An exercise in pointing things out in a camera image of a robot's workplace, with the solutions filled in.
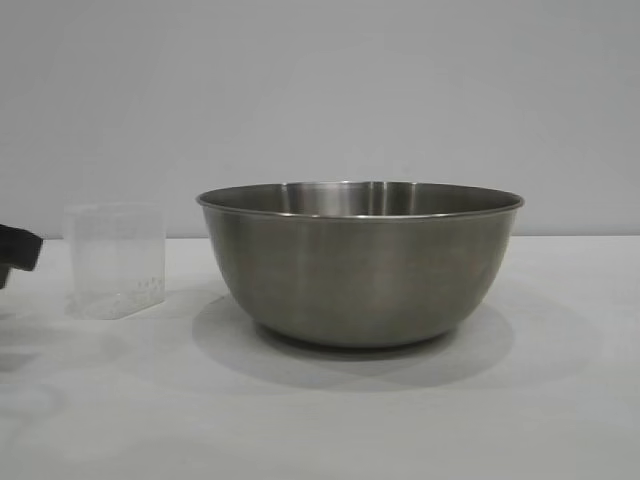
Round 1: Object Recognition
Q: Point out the clear plastic measuring cup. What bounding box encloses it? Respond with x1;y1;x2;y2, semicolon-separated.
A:
63;202;167;322

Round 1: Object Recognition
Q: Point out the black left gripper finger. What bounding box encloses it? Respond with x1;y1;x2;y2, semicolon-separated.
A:
0;222;45;292

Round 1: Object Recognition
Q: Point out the stainless steel mixing bowl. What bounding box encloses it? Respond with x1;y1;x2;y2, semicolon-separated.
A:
194;178;526;350

